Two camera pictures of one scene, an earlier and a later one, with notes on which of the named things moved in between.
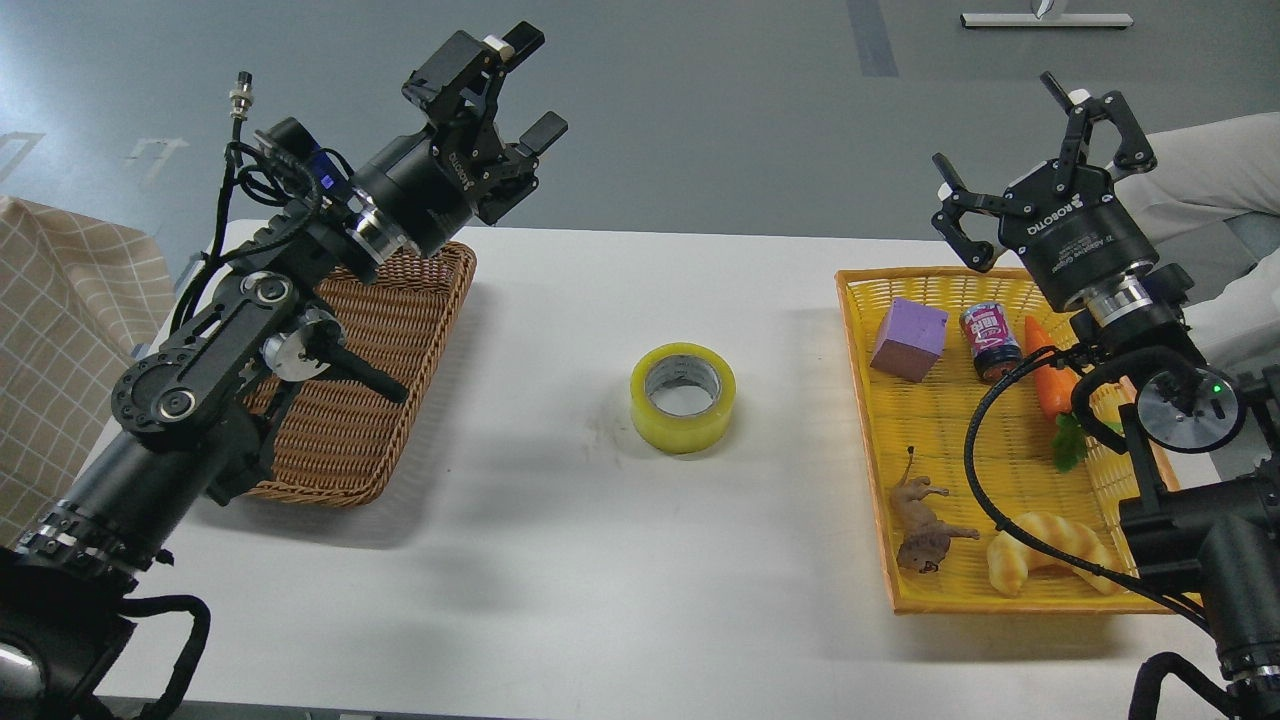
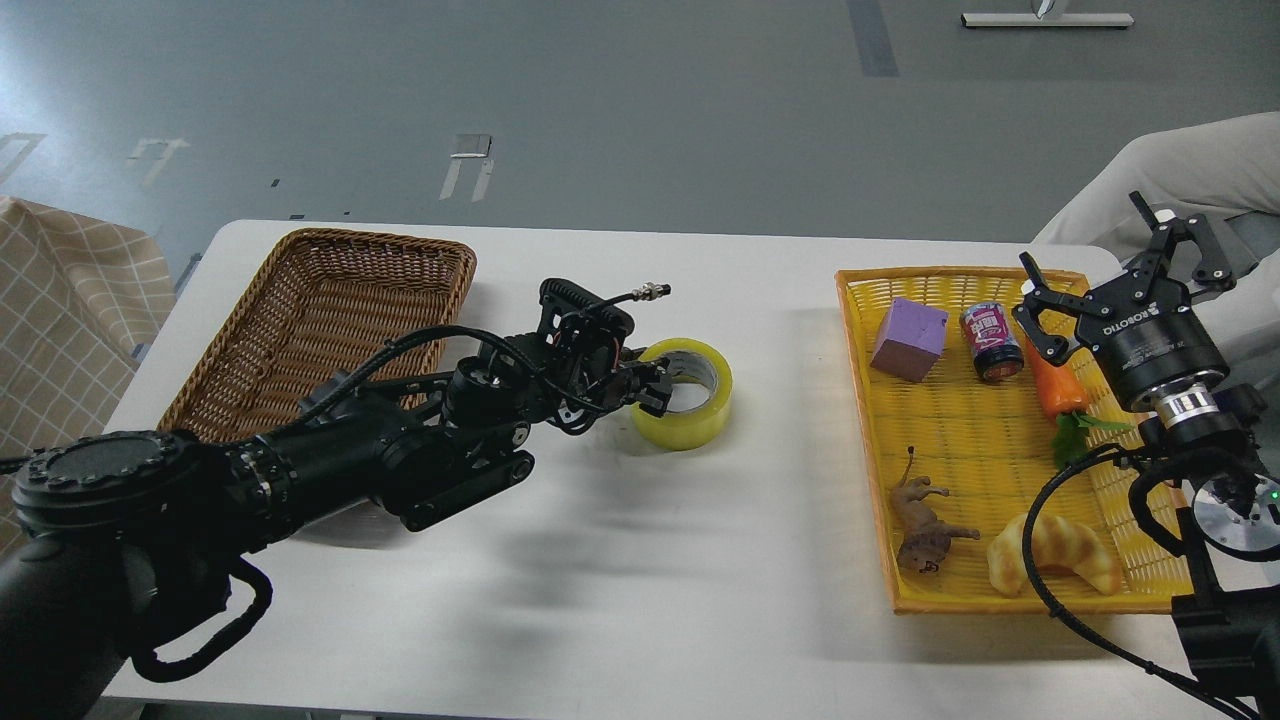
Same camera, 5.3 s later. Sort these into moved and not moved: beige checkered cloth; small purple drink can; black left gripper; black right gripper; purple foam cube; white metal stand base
Moved: black right gripper; black left gripper
Not moved: beige checkered cloth; white metal stand base; small purple drink can; purple foam cube
